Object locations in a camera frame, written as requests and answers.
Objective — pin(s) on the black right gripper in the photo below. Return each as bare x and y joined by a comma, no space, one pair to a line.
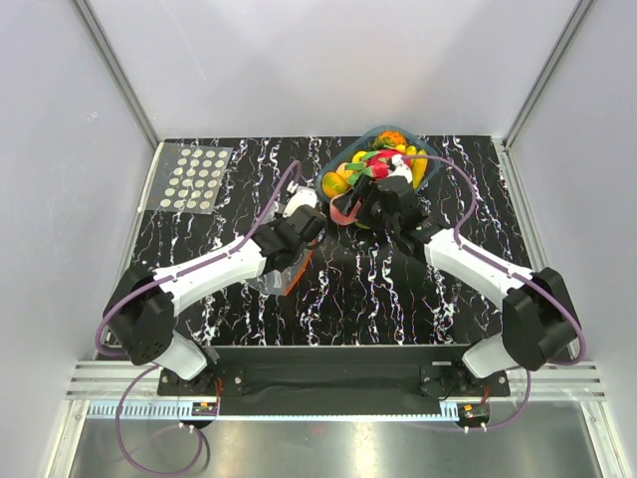
368,191

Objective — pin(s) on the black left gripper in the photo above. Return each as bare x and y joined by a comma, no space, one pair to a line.
280,220

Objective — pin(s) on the clear zip top bag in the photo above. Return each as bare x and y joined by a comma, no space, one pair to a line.
280,283

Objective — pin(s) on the pink peach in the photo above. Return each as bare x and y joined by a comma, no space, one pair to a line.
337,214

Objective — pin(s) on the yellow green mango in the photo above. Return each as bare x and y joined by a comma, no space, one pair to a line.
332,185

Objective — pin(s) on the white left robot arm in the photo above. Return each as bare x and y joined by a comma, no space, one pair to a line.
142,310

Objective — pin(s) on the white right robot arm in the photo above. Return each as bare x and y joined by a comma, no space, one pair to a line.
538,318

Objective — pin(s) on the pink dragon fruit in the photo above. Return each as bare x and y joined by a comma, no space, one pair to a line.
376,164

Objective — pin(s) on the yellow banana bunch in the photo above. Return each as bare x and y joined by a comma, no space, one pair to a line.
418,161

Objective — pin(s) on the orange pineapple toy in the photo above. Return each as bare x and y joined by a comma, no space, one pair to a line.
390,139

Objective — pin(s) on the transparent blue plastic fruit tray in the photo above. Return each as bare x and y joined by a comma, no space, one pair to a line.
364,143

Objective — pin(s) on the clear sheet with white dots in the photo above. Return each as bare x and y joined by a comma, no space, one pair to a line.
186,178

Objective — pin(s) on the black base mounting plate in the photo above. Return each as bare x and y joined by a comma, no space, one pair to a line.
246,370

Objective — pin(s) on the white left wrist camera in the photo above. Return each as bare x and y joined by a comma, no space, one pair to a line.
299,196

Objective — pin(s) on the aluminium frame rail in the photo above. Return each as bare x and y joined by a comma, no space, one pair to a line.
108,380

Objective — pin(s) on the white slotted cable duct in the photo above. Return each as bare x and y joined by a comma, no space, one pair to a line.
192,410

